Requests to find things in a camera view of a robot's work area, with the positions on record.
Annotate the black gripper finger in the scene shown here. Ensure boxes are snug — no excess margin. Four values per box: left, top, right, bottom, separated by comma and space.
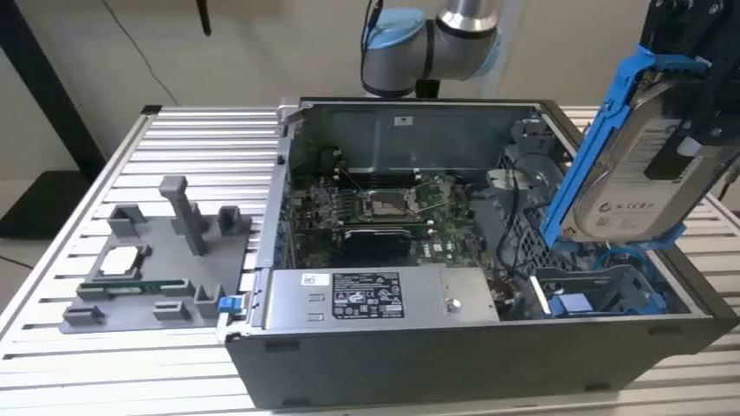
643, 59, 732, 181

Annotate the hard disk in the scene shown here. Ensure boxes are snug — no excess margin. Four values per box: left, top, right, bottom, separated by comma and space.
540, 42, 716, 253

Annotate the grey metal disk bay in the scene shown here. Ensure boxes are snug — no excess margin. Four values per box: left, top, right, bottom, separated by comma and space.
476, 119, 689, 320

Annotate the green motherboard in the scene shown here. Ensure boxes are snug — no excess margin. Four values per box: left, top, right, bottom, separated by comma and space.
285, 168, 499, 270

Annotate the metal socket cover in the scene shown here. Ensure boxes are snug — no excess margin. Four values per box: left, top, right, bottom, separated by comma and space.
412, 179, 457, 214

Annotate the copper wound coil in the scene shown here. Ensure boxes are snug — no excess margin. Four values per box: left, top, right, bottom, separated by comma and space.
488, 279, 517, 305

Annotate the CPU socket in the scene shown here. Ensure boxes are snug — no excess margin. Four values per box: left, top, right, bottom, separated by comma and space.
361, 188, 421, 218

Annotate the black graphics card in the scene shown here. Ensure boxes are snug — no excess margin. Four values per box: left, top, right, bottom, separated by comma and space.
300, 224, 417, 266

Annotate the black heatsink block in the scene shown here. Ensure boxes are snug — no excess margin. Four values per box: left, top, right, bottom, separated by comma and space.
316, 146, 343, 170

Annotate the black open PC case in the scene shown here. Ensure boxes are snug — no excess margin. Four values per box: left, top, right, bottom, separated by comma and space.
216, 95, 740, 411

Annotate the silver power supply unit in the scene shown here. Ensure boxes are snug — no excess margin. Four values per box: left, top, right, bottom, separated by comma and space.
263, 267, 501, 326

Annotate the black antenna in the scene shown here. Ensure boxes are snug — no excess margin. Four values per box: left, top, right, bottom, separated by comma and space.
195, 0, 213, 36

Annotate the grey parts rack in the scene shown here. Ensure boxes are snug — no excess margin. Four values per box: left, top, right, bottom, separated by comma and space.
59, 175, 256, 335

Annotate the green RAM stick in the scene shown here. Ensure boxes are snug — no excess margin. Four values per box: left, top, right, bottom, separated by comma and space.
85, 281, 187, 295

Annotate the silver CPU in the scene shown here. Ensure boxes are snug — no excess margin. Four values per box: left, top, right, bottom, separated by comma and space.
97, 246, 144, 276

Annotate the black stand with base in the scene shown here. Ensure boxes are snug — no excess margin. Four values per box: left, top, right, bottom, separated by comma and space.
0, 0, 109, 240

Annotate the blue disk wire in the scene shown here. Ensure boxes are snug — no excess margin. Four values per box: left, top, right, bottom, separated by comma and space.
596, 244, 656, 279

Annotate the white cable connector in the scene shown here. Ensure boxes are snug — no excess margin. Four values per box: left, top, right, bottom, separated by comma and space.
487, 168, 528, 191

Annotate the long black case cable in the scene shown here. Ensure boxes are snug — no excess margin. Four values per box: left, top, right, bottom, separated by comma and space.
496, 151, 571, 278

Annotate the blue plastic bay bracket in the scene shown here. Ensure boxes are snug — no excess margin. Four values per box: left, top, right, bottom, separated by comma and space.
548, 276, 667, 320

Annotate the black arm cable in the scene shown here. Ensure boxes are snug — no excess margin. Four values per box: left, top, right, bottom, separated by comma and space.
361, 0, 388, 55

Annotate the thin wire locking lever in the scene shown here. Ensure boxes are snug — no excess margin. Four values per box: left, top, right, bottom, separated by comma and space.
336, 166, 369, 194

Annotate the thin black wall wire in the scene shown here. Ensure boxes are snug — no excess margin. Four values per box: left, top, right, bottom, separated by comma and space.
101, 0, 181, 107

